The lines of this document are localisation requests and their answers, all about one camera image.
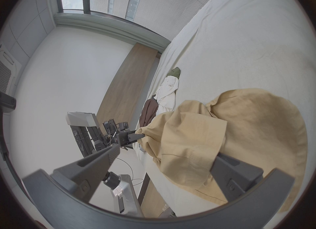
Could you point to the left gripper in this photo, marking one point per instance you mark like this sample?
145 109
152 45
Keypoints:
123 138

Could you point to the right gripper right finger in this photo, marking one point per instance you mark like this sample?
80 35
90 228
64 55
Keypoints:
234 181

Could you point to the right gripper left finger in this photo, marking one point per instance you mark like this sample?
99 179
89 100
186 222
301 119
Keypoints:
81 178

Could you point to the tan shorts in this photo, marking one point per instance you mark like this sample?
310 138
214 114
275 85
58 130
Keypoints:
246 124

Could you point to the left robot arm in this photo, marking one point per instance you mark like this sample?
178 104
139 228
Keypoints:
81 119

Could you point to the bed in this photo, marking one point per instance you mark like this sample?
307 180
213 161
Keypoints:
246 38

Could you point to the pale blue garment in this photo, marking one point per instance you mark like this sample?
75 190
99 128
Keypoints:
144 154

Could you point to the brown garment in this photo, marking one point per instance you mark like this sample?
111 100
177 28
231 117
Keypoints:
148 112

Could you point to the white garment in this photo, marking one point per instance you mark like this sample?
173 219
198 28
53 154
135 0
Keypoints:
167 94

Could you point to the olive green garment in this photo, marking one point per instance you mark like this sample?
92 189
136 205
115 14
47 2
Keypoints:
175 72

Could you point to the white ceiling air vent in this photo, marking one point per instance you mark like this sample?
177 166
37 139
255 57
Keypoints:
7 70

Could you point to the window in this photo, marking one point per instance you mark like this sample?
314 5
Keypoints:
148 1

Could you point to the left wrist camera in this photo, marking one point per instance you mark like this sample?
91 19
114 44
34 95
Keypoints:
123 125

